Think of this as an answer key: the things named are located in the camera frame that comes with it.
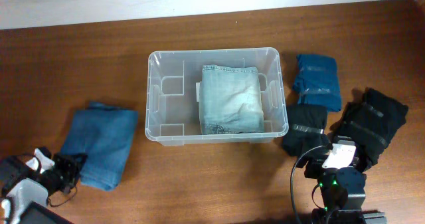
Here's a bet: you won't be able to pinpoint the white label in bin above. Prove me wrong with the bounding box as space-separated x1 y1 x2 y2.
195 82 201 102

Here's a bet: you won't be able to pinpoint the clear plastic storage bin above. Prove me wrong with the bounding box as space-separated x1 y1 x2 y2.
145 47 289 146

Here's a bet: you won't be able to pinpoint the dark blue jeans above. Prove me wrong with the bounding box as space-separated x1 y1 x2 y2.
60 102 139 191

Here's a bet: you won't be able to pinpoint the large black cloth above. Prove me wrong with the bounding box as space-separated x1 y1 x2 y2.
334 88 408 171

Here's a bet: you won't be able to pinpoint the teal cloth with tape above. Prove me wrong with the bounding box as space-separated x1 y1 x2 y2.
292 54 342 112

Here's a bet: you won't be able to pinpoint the small black cloth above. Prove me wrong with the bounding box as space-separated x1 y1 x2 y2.
282 104 329 157

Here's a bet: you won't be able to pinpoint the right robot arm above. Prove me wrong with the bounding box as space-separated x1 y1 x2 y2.
304 136 388 224

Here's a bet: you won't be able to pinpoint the light blue jeans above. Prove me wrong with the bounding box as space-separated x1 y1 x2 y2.
199 64 264 135

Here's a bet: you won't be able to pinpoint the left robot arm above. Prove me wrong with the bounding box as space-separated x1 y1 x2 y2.
1 147 88 224

